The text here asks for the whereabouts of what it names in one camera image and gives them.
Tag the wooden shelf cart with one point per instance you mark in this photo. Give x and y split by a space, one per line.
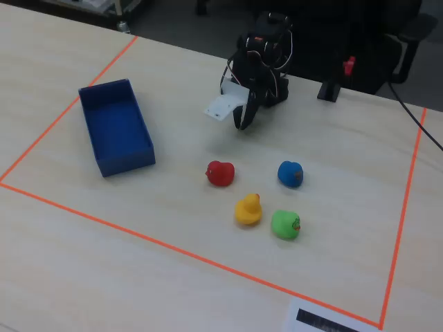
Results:
100 8

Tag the blue rubber duck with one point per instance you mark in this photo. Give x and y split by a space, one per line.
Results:
290 174

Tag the red rubber duck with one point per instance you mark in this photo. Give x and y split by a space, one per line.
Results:
221 173

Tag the white paper with black bar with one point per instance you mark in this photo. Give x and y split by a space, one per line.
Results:
322 320

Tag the orange tape strip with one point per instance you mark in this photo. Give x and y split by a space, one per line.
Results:
62 115
403 214
190 254

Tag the black office chair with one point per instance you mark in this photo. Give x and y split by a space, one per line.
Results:
384 45

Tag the yellow rubber duck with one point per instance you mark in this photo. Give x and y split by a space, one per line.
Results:
248 211

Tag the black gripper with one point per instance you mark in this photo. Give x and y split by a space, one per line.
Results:
251 101

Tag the blue plastic box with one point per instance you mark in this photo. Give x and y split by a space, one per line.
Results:
116 131

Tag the green rubber duck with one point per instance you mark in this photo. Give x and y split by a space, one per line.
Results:
285 225

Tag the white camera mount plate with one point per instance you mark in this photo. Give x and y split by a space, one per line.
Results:
223 103

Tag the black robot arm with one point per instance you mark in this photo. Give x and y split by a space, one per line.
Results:
268 38

